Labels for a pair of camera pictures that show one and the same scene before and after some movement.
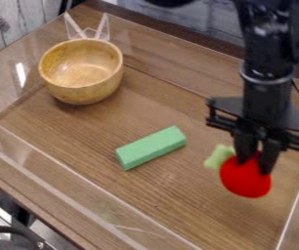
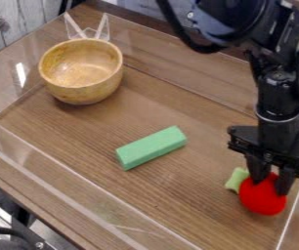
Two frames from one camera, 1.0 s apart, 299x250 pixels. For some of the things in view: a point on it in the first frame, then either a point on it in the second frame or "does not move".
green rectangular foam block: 150,147 does not move
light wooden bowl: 83,70 does not move
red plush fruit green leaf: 245,179 → 259,197
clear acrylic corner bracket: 88,33 does not move
